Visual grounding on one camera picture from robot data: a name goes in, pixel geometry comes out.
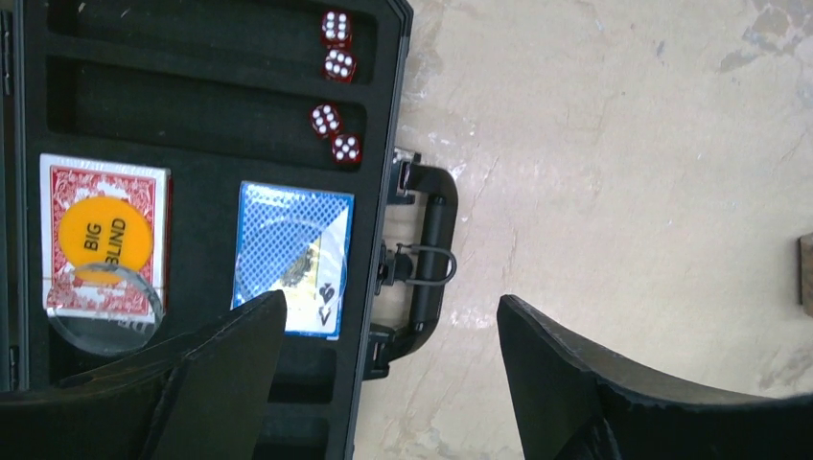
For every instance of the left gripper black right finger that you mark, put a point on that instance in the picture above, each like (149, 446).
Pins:
(576, 399)

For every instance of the clear round dealer button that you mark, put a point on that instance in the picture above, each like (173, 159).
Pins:
(101, 324)

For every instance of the blue playing card deck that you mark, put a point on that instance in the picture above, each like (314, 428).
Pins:
(259, 200)

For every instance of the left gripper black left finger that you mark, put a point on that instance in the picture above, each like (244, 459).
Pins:
(199, 395)

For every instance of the yellow big blind button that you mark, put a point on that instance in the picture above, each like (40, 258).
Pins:
(102, 230)

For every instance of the red playing card deck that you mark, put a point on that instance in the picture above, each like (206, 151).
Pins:
(65, 180)

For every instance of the black poker set case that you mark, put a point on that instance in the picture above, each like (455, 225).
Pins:
(219, 93)

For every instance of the brown black poker chip stack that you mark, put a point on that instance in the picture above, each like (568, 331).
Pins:
(805, 272)

